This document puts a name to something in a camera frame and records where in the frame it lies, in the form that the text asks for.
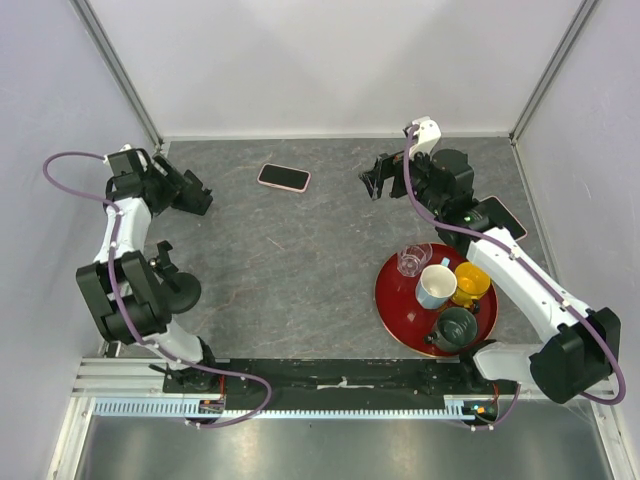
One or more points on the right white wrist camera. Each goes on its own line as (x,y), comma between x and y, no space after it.
(423,135)

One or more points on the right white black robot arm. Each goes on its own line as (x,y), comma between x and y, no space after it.
(578,346)

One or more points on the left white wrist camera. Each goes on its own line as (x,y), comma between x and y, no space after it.
(141,156)

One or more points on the pink case smartphone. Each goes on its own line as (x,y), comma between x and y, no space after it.
(284,178)
(499,216)

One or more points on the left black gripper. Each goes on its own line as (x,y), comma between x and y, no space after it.
(172,182)

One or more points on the light blue white mug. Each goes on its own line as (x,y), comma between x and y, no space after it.
(436,285)

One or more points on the black round base phone holder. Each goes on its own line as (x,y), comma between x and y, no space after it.
(182,289)

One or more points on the slotted cable duct rail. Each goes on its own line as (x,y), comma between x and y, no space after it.
(201,410)

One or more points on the black folding phone stand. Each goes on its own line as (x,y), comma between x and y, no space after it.
(191,195)

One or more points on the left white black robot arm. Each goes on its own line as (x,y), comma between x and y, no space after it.
(133,300)

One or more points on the aluminium corner post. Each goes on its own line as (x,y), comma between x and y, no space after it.
(576,26)
(108,53)

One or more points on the aluminium frame front rail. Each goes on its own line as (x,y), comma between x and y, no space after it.
(122,376)

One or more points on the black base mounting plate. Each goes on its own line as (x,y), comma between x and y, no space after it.
(343,383)

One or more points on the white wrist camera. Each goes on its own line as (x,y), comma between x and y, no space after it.
(141,156)
(423,135)

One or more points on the clear glass cup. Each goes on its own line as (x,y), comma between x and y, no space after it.
(412,259)

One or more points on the right aluminium corner post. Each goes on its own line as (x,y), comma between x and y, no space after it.
(576,26)

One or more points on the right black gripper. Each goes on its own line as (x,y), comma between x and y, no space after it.
(387,166)

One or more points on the left aluminium corner post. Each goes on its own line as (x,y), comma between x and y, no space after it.
(108,53)

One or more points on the yellow cup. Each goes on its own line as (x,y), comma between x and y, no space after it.
(472,284)

